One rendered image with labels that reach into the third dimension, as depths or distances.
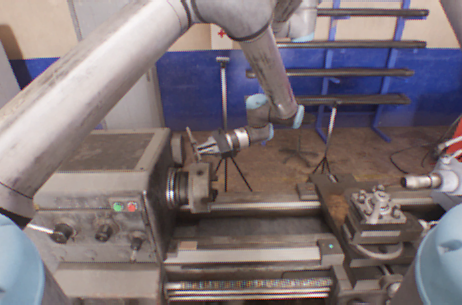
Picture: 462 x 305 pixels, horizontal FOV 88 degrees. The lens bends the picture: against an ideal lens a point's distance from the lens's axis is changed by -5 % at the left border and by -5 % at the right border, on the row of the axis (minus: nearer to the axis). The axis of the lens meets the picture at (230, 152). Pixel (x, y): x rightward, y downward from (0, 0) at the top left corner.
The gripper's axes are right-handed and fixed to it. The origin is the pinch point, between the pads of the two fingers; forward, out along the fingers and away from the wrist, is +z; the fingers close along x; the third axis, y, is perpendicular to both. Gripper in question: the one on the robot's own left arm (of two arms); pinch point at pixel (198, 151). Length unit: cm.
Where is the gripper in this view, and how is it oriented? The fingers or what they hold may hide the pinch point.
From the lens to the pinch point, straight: 108.9
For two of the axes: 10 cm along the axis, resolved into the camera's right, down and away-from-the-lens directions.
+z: -9.4, 3.0, -1.7
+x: 3.4, 7.1, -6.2
